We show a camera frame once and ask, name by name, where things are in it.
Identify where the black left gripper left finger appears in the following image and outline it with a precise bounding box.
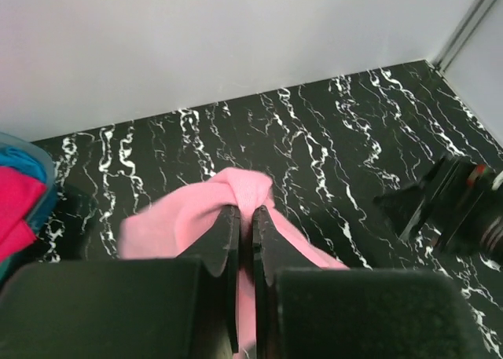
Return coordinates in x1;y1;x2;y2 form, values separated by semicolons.
1;206;240;358

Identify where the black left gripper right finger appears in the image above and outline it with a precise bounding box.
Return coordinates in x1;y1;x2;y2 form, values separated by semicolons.
252;207;487;358

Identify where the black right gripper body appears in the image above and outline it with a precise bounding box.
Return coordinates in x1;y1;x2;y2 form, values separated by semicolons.
373;155;502;263

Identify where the pink t shirt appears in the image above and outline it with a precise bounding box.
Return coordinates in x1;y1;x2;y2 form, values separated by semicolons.
117;167;351;359

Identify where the translucent blue plastic basket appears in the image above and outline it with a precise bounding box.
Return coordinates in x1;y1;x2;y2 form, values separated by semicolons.
1;133;57;280

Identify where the magenta t shirt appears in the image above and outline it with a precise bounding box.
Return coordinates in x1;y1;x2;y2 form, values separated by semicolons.
1;167;46;262

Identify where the right aluminium corner post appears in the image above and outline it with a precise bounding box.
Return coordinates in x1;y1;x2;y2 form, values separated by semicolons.
431;0;498;73

